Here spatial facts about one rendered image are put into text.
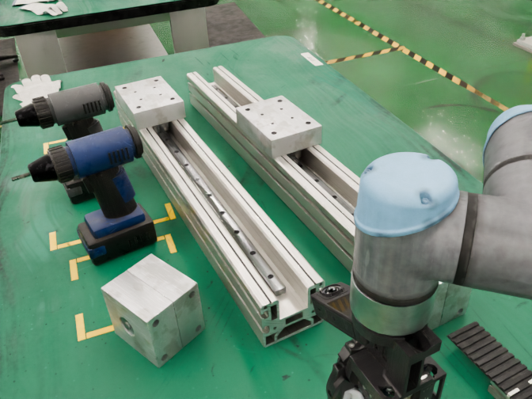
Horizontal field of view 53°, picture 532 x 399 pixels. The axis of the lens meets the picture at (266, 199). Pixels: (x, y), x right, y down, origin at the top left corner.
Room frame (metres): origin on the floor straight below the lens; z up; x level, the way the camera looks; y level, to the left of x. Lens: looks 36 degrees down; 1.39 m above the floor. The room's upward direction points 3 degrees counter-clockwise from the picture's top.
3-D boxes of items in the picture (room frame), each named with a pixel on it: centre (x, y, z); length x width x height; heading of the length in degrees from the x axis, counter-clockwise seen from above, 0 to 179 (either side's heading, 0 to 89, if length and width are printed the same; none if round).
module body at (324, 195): (0.95, -0.03, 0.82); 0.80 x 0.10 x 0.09; 25
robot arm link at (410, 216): (0.34, -0.11, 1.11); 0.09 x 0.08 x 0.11; 69
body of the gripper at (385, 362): (0.33, -0.11, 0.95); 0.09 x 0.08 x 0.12; 25
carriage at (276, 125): (0.95, -0.03, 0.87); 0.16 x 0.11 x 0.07; 25
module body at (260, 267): (0.87, 0.14, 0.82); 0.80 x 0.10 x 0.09; 25
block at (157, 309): (0.53, 0.16, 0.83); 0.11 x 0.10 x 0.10; 138
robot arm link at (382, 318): (0.34, -0.11, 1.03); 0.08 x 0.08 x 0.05
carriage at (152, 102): (1.09, 0.25, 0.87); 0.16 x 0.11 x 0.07; 25
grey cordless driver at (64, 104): (0.90, 0.37, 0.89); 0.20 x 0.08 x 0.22; 117
